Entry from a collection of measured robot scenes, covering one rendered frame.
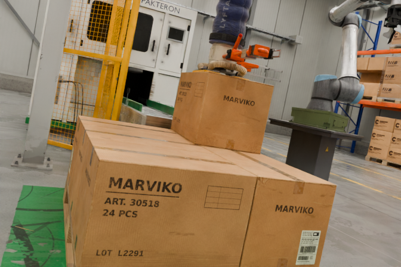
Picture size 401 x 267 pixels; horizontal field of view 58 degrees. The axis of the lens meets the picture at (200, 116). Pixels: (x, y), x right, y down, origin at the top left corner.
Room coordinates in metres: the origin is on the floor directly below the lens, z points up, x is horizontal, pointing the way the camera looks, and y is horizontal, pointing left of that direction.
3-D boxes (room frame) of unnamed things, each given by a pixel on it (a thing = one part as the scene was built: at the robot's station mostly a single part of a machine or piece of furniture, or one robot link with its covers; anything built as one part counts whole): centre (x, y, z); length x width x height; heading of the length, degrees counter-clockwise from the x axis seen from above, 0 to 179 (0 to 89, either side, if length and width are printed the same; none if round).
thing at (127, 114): (3.56, 0.80, 0.50); 2.31 x 0.05 x 0.19; 23
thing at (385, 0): (2.25, -1.00, 1.64); 0.12 x 0.12 x 0.09; 1
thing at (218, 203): (1.87, 0.06, 0.34); 1.20 x 1.00 x 0.40; 23
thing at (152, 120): (2.61, 0.05, 0.58); 0.70 x 0.03 x 0.06; 113
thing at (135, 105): (3.91, 0.88, 0.60); 1.60 x 0.10 x 0.09; 23
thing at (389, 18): (2.13, -1.00, 1.47); 0.09 x 0.08 x 0.12; 91
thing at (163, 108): (4.12, 0.39, 0.60); 1.60 x 0.10 x 0.09; 23
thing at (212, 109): (2.27, -0.09, 0.74); 0.60 x 0.40 x 0.40; 18
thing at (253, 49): (1.73, -0.21, 1.07); 0.08 x 0.07 x 0.05; 14
